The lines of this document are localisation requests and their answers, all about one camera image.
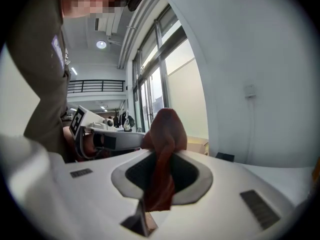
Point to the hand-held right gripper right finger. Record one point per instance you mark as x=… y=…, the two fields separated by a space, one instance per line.
x=220 y=196

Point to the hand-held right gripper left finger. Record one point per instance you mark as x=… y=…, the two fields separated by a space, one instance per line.
x=100 y=196

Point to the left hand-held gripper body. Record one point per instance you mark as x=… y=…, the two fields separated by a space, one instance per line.
x=81 y=124

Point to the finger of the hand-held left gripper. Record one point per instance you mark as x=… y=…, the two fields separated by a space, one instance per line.
x=130 y=140

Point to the red-brown cloth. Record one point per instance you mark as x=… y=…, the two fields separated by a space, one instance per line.
x=167 y=131

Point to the person's left hand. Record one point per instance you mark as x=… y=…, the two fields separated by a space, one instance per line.
x=91 y=145

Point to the coat rack with bags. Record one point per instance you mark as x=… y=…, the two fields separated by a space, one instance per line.
x=126 y=121

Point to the black railing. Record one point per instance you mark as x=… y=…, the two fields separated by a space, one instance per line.
x=97 y=86

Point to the small cardboard box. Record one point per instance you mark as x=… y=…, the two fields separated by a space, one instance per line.
x=197 y=144

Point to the black framed glass doors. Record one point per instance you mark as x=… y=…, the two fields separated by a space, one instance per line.
x=160 y=84

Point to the person's black shirt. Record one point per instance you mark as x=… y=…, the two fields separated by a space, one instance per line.
x=42 y=71

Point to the round ceiling light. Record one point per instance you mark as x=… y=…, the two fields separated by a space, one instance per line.
x=101 y=44

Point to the white air conditioner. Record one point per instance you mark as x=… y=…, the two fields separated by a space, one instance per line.
x=108 y=24

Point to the person's head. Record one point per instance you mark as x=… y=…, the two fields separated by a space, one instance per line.
x=95 y=1

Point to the white wall socket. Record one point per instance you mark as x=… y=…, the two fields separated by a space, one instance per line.
x=250 y=91

